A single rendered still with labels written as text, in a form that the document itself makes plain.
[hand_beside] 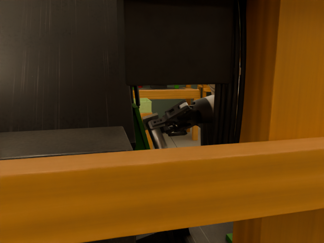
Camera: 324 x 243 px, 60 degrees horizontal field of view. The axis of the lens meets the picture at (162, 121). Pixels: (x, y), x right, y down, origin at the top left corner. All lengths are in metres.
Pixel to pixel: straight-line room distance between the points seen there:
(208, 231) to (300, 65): 0.59
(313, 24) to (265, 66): 0.08
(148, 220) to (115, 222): 0.04
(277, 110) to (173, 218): 0.21
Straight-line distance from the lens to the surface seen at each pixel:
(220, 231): 0.89
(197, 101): 0.71
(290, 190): 0.42
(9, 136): 0.64
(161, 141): 0.68
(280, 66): 0.42
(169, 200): 0.34
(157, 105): 6.40
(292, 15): 0.43
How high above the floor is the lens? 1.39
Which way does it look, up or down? 12 degrees down
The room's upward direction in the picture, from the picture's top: straight up
